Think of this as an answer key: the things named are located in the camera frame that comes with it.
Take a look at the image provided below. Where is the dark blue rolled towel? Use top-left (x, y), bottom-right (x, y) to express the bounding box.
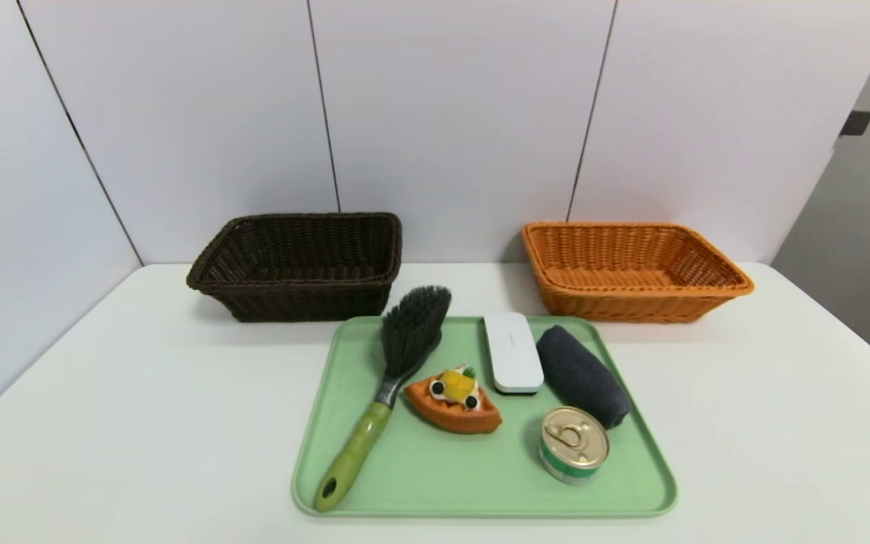
top-left (536, 325), bottom-right (631, 431)

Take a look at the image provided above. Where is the orange toy fruit tart slice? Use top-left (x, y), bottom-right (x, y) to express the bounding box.
top-left (403, 366), bottom-right (503, 435)

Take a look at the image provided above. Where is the white rectangular board eraser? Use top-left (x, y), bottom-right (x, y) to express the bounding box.
top-left (483, 312), bottom-right (545, 395)

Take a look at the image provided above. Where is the light green plastic tray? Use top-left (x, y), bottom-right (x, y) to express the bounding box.
top-left (291, 315), bottom-right (679, 520)

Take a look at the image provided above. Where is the dark brown wicker basket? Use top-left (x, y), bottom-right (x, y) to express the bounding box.
top-left (186, 212), bottom-right (403, 323)

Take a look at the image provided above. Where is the orange wicker basket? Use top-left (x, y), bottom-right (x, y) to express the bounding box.
top-left (522, 221), bottom-right (754, 324)

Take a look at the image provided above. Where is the green handled dark bristle brush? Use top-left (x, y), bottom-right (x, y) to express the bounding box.
top-left (313, 285), bottom-right (452, 513)

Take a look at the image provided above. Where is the gold lid tin can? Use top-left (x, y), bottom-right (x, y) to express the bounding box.
top-left (539, 406), bottom-right (610, 485)

